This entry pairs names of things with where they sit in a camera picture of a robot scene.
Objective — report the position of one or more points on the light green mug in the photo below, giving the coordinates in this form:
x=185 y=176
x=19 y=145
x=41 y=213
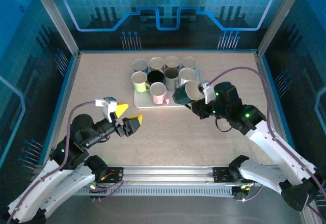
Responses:
x=138 y=80

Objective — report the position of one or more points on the salmon pink mug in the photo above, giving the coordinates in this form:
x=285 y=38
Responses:
x=158 y=93

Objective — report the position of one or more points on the black mug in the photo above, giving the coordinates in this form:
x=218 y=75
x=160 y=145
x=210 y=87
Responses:
x=156 y=77

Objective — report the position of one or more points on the blue-grey mug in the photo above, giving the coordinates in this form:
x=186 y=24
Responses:
x=140 y=65

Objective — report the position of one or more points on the dark green mug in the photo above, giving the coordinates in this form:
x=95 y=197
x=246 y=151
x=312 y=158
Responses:
x=181 y=96

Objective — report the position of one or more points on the white mug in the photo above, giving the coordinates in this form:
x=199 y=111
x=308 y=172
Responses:
x=187 y=75

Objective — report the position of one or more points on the light blue mug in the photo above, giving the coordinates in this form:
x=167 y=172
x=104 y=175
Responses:
x=189 y=62

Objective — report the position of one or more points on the pale pink mug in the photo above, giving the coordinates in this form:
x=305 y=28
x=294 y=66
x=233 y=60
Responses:
x=156 y=63

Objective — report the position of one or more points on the light grey mug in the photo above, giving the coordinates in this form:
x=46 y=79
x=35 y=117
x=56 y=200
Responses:
x=171 y=77

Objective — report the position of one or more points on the dark grey mug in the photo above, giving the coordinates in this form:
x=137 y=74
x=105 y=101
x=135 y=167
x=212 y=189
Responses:
x=172 y=61

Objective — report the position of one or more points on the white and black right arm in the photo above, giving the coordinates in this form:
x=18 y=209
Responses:
x=275 y=150

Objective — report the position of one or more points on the white plastic tray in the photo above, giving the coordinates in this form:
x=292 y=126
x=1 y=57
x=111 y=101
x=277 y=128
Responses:
x=142 y=101

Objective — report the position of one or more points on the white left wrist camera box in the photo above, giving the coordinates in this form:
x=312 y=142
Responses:
x=109 y=107

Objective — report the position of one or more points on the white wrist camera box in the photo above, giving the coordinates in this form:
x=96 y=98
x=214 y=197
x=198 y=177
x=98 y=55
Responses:
x=109 y=107
x=207 y=91

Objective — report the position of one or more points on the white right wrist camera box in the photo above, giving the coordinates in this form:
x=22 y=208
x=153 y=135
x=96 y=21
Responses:
x=207 y=91

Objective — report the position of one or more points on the aluminium frame rail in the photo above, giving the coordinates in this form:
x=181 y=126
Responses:
x=271 y=101
x=65 y=99

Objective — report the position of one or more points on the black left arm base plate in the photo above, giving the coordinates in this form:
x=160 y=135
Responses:
x=115 y=174

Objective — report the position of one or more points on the aluminium mounting rail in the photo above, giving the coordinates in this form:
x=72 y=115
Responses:
x=165 y=174

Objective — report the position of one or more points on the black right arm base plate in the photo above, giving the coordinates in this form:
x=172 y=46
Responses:
x=221 y=174

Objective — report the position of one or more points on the aluminium frame post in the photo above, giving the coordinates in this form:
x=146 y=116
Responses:
x=280 y=17
x=55 y=17

